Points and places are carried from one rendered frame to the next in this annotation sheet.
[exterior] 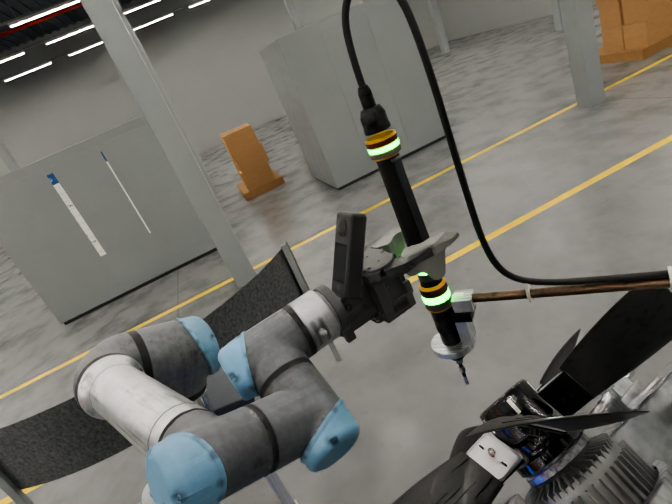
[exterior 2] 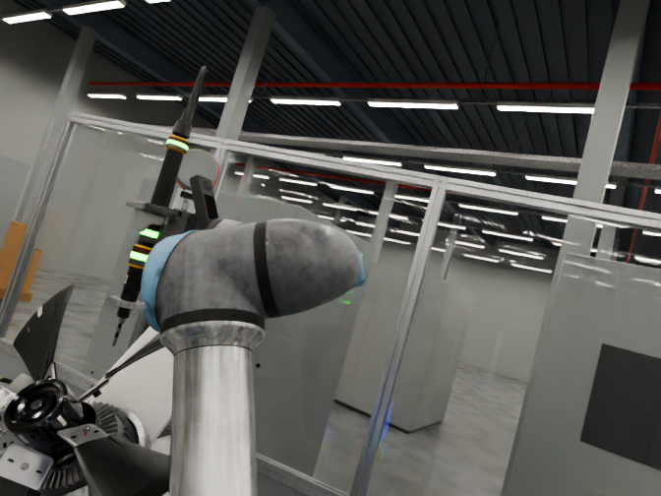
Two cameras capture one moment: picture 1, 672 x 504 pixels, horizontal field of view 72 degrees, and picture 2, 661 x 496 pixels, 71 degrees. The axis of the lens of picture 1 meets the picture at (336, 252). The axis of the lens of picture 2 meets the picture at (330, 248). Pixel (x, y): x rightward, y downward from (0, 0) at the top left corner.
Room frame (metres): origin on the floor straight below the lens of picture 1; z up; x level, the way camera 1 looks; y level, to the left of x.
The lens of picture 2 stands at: (1.09, 0.81, 1.60)
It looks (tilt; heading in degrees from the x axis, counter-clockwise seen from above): 5 degrees up; 222
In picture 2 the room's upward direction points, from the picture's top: 16 degrees clockwise
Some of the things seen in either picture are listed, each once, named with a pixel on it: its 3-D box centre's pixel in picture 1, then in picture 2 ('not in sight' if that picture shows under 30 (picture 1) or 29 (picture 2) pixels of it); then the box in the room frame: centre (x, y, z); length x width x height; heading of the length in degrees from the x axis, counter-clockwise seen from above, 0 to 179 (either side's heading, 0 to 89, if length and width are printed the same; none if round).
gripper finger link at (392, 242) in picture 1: (399, 249); (143, 217); (0.65, -0.09, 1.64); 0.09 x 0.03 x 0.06; 133
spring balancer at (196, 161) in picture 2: not in sight; (196, 170); (0.22, -0.71, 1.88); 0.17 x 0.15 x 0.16; 111
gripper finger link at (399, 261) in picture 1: (401, 262); not in sight; (0.57, -0.08, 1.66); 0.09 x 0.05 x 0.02; 89
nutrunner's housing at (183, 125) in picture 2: (416, 239); (155, 211); (0.62, -0.12, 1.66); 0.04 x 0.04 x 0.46
